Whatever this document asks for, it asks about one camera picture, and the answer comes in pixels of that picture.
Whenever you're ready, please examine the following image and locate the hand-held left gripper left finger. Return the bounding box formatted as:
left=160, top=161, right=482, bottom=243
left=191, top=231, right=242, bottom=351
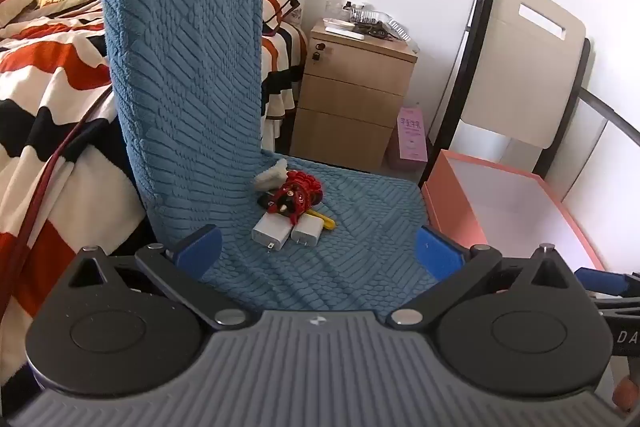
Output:
left=67, top=224, right=249, bottom=330

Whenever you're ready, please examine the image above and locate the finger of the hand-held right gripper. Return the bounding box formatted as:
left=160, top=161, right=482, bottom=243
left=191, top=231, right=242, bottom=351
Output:
left=574, top=267, right=640, bottom=308

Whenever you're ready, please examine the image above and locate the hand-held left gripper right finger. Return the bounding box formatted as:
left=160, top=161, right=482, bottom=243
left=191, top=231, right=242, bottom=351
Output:
left=387, top=226, right=573, bottom=333

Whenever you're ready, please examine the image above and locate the large white charger plug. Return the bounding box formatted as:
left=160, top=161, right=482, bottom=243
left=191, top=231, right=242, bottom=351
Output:
left=251, top=214, right=293, bottom=253

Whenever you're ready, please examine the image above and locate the orange cardboard box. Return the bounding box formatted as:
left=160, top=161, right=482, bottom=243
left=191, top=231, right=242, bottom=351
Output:
left=421, top=149, right=607, bottom=273

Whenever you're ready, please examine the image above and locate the yellow handled screwdriver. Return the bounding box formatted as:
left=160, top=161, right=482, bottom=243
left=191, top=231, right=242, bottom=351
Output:
left=300, top=207, right=337, bottom=231

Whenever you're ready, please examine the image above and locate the person's right hand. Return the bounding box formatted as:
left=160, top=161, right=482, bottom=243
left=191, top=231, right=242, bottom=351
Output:
left=614, top=377, right=635, bottom=413

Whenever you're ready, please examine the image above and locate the beige fuzzy object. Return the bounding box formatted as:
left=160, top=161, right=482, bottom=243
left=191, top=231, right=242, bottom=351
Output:
left=253, top=159, right=289, bottom=192

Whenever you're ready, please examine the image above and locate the small white charger plug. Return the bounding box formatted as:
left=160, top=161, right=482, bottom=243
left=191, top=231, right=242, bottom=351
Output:
left=291, top=219, right=326, bottom=249

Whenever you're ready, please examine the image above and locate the red toy figure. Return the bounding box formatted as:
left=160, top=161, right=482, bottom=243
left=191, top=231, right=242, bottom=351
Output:
left=265, top=172, right=324, bottom=224

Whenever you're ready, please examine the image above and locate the pink carton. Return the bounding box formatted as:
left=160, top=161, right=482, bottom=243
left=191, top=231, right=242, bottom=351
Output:
left=387, top=106, right=430, bottom=172

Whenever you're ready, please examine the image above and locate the blue textured covered chair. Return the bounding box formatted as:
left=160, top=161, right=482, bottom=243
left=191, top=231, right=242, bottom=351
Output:
left=101, top=0, right=481, bottom=310

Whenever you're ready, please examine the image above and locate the wooden nightstand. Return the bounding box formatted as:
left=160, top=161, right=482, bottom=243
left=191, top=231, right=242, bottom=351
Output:
left=290, top=18, right=420, bottom=172

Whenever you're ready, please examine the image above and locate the white black folding chair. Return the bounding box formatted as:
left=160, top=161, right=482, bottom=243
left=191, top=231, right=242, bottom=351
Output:
left=430, top=0, right=640, bottom=202

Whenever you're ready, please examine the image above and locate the bed with striped blanket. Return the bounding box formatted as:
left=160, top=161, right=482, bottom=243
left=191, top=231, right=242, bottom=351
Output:
left=0, top=0, right=310, bottom=325

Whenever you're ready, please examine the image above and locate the clutter on nightstand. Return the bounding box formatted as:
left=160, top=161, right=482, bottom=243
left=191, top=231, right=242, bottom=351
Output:
left=350, top=6, right=414, bottom=42

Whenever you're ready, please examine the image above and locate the white flat box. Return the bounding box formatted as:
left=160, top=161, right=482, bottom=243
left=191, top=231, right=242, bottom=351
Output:
left=322, top=18, right=367, bottom=40

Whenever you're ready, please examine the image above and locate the dark red cable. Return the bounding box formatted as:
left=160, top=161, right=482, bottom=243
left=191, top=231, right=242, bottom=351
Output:
left=0, top=84, right=116, bottom=323

